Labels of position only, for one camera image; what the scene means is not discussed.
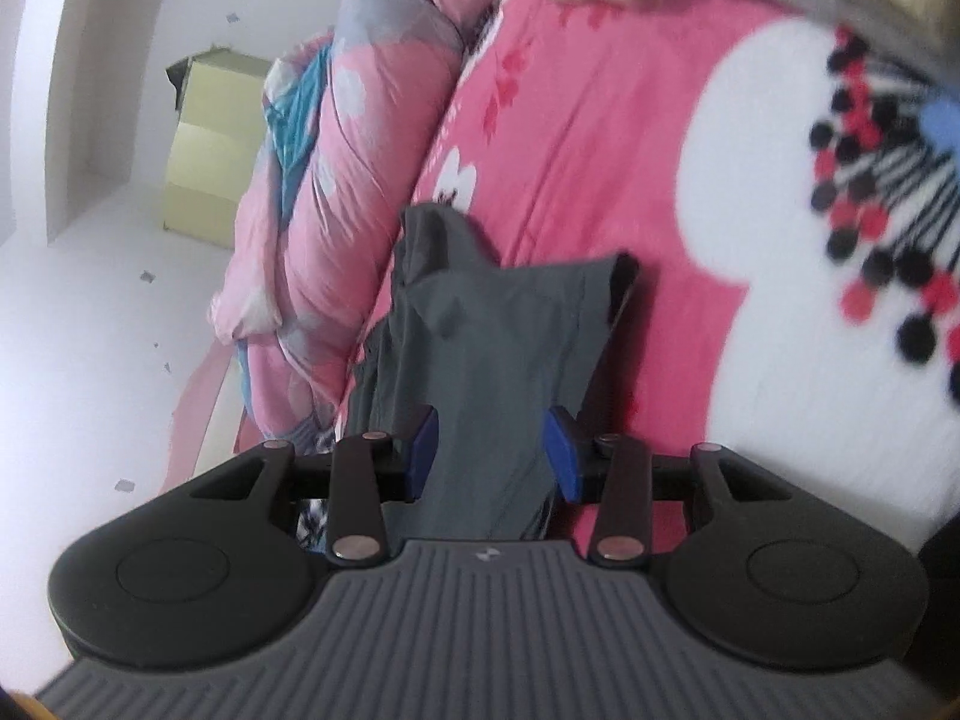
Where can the pink printed blanket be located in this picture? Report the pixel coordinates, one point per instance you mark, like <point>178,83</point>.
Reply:
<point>600,165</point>

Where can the dark grey pants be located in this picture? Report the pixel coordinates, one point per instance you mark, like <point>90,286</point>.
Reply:
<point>480,345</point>

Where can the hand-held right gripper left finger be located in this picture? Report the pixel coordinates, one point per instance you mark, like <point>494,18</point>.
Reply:
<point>422,454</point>

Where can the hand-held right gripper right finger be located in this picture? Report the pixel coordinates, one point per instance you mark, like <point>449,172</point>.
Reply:
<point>562,457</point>

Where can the pink floral quilt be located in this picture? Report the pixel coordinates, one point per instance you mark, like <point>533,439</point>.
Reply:
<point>337,187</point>

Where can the yellow cardboard box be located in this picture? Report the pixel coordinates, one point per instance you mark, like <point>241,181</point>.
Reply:
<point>210,165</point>

